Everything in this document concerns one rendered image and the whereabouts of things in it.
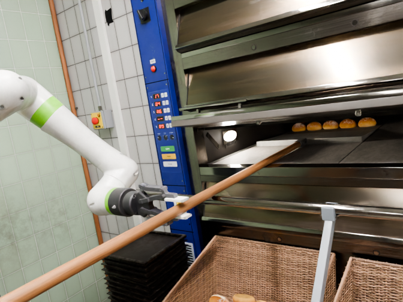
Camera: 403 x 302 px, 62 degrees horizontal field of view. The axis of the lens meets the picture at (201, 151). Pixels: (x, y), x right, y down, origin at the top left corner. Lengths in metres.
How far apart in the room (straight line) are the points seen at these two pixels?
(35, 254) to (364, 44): 1.87
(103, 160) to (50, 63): 1.09
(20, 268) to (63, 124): 1.09
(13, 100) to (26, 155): 1.00
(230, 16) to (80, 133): 0.72
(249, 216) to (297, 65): 0.65
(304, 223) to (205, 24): 0.89
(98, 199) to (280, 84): 0.76
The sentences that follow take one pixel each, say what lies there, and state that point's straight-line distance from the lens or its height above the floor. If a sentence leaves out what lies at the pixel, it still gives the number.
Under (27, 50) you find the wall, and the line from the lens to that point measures 2.16.
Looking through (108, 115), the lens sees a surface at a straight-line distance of 1.92.
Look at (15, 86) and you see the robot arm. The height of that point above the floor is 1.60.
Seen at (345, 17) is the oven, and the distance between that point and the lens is 1.25.
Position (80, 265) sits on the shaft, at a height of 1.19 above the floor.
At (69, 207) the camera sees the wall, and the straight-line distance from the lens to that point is 2.20.
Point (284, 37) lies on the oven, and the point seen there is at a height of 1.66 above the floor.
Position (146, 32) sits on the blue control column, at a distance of 1.66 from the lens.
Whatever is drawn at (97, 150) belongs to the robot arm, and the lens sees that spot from 1.23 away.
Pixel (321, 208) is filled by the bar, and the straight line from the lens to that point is 0.93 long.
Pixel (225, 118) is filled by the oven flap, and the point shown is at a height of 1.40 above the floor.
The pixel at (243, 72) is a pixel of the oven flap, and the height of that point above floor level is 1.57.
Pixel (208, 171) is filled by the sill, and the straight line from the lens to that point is 1.55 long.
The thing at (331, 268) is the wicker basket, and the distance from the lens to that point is 1.39.
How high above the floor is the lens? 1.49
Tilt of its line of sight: 9 degrees down
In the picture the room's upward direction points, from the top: 9 degrees counter-clockwise
